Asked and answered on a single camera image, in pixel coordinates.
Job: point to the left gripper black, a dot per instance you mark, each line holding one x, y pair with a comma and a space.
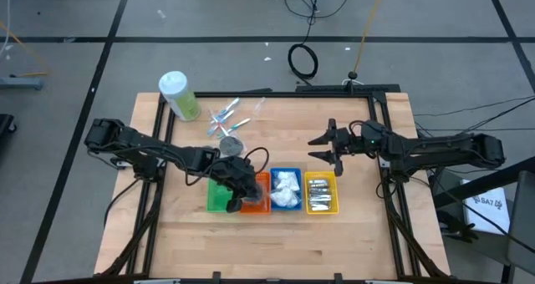
238, 175

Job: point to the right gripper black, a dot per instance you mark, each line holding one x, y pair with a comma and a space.
344, 142

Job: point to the teal white toothbrush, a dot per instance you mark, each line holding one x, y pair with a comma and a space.
240, 125

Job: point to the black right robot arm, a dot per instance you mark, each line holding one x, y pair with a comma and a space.
439, 148

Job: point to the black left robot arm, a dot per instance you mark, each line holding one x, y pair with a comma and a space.
138, 144

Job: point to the orange plastic basket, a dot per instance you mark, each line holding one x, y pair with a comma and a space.
255, 209

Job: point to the yellow plastic basket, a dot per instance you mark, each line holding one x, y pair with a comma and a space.
322, 175

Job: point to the green plastic basket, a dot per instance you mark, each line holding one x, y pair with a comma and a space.
217, 200

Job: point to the blue plastic basket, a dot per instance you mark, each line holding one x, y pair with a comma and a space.
294, 173

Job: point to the red white toothbrush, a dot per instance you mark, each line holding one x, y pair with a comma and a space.
223, 128

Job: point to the black floor plug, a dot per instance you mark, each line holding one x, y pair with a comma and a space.
353, 75

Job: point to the empty clear plastic wrapper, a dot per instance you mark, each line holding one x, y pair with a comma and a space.
260, 105

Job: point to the black table clamp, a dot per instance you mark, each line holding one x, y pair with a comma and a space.
338, 277
216, 277

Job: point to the blue striped white toothbrush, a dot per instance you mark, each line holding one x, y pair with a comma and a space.
225, 116

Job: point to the white green wipes canister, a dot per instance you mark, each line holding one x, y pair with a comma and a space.
179, 96

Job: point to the black floor clamp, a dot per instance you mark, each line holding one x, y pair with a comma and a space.
457, 229

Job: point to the black diagonal beam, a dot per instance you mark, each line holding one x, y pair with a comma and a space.
480, 184

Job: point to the white printed cardboard box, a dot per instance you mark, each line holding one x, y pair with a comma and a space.
489, 211

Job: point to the grey chair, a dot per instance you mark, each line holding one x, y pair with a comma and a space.
524, 217

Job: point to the grey metal floor beam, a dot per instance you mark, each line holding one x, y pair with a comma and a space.
21, 83

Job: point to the black aluminium rig frame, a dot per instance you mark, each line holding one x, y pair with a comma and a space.
284, 94

